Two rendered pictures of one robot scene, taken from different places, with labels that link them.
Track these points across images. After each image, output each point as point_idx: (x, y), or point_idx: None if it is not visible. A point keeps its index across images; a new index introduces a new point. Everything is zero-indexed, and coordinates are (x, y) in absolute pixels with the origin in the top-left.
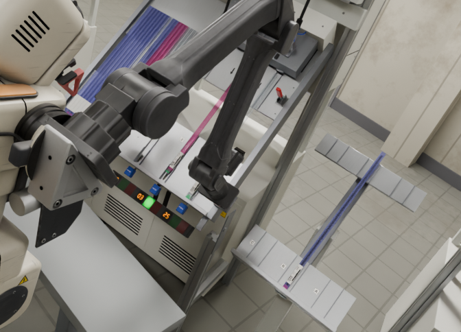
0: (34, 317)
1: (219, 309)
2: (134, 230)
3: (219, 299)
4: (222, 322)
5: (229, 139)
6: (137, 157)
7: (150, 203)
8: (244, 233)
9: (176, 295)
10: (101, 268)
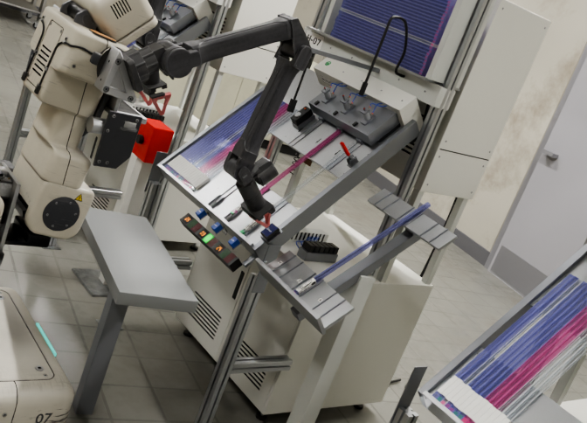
0: (81, 368)
1: None
2: (210, 334)
3: None
4: None
5: (255, 135)
6: (211, 203)
7: (209, 239)
8: None
9: (236, 412)
10: (143, 258)
